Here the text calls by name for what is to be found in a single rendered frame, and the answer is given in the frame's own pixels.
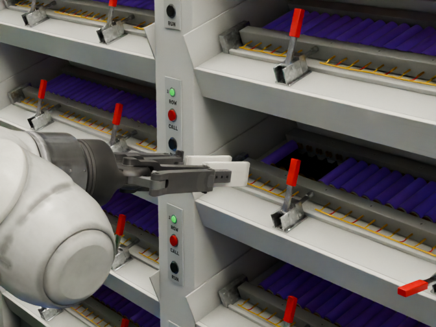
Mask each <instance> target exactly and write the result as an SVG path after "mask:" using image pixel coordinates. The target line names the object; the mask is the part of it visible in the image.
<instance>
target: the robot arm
mask: <svg viewBox="0 0 436 327"><path fill-rule="evenodd" d="M183 159H184V160H183ZM249 167H250V163H249V162H232V157H231V156H185V158H184V151H180V150H176V153H175V156H171V155H170V154H169V153H166V152H165V153H148V152H113V150H112V149H111V147H110V146H109V144H107V143H106V142H105V141H103V140H101V139H76V137H74V136H73V135H71V134H69V133H67V132H35V131H24V132H22V131H15V130H10V129H7V128H5V127H1V126H0V286H1V287H2V288H4V289H5V290H6V291H8V292H9V293H10V294H11V295H13V296H15V297H16V298H18V299H20V300H22V301H24V302H26V303H29V304H32V305H35V306H40V307H43V308H53V309H60V308H70V307H72V306H76V305H77V304H80V303H81V302H83V301H85V300H86V299H87V298H88V297H90V296H91V295H92V294H94V293H95V292H96V291H97V290H98V289H99V288H100V287H101V286H102V285H103V283H104V282H105V280H106V279H107V277H108V275H109V273H110V269H111V267H112V265H113V263H114V260H115V254H116V243H115V236H114V232H113V230H112V226H111V224H110V222H109V220H108V218H107V216H106V214H105V213H104V211H103V209H102V208H101V206H103V205H105V204H106V203H107V202H108V201H109V200H110V199H111V198H112V196H113V194H114V193H115V192H116V191H117V190H118V189H119V192H121V193H135V192H137V191H149V195H150V196H152V197H158V196H161V195H166V194H175V193H194V192H202V193H204V194H207V192H210V191H213V188H214V187H237V186H247V181H248V172H249Z"/></svg>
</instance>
